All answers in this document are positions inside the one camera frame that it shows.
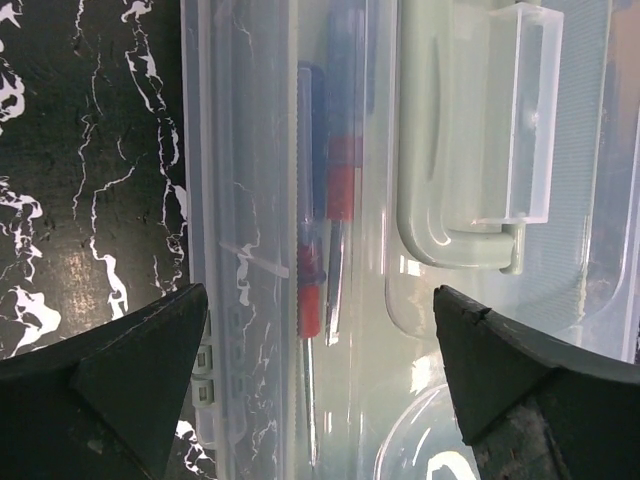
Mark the red handled screwdriver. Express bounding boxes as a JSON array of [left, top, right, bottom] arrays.
[[325, 1, 366, 347]]

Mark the translucent green tool box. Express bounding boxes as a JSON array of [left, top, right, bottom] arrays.
[[181, 1, 639, 479]]

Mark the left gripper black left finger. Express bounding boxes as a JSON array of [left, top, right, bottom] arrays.
[[1, 284, 208, 479]]

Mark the blue handled screwdriver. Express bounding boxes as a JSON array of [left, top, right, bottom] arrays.
[[296, 61, 327, 467]]

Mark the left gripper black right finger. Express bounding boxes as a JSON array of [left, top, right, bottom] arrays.
[[433, 286, 639, 479]]

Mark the black marble pattern mat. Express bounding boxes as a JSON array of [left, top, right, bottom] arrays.
[[1, 1, 215, 479]]

